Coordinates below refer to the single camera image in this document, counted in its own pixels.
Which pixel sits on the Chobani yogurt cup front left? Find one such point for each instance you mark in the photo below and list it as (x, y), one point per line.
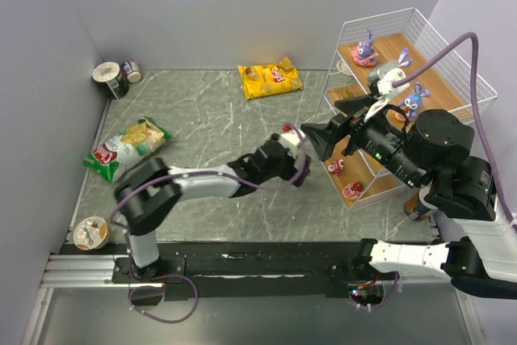
(91, 234)

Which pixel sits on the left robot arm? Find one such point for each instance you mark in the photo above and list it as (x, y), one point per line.
(146, 198)

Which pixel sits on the green chips bag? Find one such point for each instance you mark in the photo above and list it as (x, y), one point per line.
(120, 153)

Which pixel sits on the Chobani yogurt cup behind shelf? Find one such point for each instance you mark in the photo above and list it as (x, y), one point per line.
(341, 67)

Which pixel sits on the tin can front right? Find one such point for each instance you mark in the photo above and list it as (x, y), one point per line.
(417, 209)

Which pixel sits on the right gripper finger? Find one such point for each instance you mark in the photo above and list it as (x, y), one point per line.
(323, 137)
(350, 106)

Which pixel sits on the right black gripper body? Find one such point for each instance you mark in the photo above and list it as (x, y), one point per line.
(348, 126)

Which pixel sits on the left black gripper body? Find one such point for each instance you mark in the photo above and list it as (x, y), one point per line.
(288, 165)

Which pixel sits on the yellow Lays chips bag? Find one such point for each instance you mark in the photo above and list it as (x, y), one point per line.
(271, 79)

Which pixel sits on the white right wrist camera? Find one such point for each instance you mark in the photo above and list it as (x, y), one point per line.
(381, 81)

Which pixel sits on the small blue white cup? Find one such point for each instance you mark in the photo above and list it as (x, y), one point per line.
(131, 71)

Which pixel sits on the pink bear strawberry donut toy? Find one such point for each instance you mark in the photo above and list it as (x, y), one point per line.
(352, 191)

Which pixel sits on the white wire wooden shelf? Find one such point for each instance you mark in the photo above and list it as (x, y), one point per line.
(407, 38)

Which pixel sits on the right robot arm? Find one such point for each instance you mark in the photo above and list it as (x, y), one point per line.
(433, 152)

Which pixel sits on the purple bunny with cupcake toy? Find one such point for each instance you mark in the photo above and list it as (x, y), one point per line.
(412, 104)

